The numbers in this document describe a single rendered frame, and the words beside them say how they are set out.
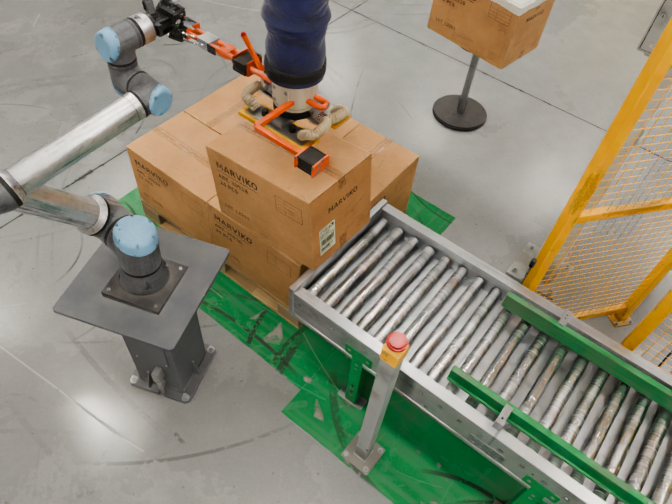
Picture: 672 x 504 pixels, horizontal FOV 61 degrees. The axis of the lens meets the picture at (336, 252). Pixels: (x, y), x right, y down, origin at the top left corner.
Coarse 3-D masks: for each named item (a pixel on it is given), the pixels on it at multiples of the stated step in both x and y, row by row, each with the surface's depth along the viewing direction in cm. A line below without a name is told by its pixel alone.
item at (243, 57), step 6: (246, 48) 228; (234, 54) 225; (240, 54) 226; (246, 54) 227; (258, 54) 226; (234, 60) 223; (240, 60) 224; (246, 60) 225; (252, 60) 223; (234, 66) 226; (240, 66) 223; (246, 66) 222; (240, 72) 225; (246, 72) 224
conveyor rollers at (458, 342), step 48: (384, 240) 273; (336, 288) 254; (480, 288) 261; (384, 336) 241; (432, 336) 242; (576, 384) 234; (624, 384) 234; (576, 432) 220; (624, 432) 222; (576, 480) 208
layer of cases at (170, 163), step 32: (224, 96) 331; (256, 96) 333; (160, 128) 311; (192, 128) 312; (224, 128) 314; (352, 128) 322; (160, 160) 296; (192, 160) 297; (384, 160) 307; (416, 160) 311; (160, 192) 308; (192, 192) 284; (384, 192) 297; (192, 224) 307; (224, 224) 282; (256, 256) 281; (288, 256) 263; (288, 288) 280
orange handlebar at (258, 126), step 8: (200, 32) 236; (216, 48) 230; (224, 48) 229; (232, 48) 229; (224, 56) 229; (256, 72) 222; (320, 96) 215; (288, 104) 211; (312, 104) 212; (320, 104) 212; (328, 104) 213; (272, 112) 207; (280, 112) 209; (264, 120) 204; (256, 128) 202; (264, 128) 201; (264, 136) 202; (272, 136) 199; (280, 144) 198; (288, 144) 197; (296, 152) 195
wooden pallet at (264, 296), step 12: (144, 204) 333; (156, 216) 332; (168, 228) 335; (180, 228) 320; (228, 264) 309; (228, 276) 319; (240, 276) 318; (252, 288) 313; (264, 300) 309; (276, 300) 297; (276, 312) 307; (288, 312) 297; (300, 324) 302
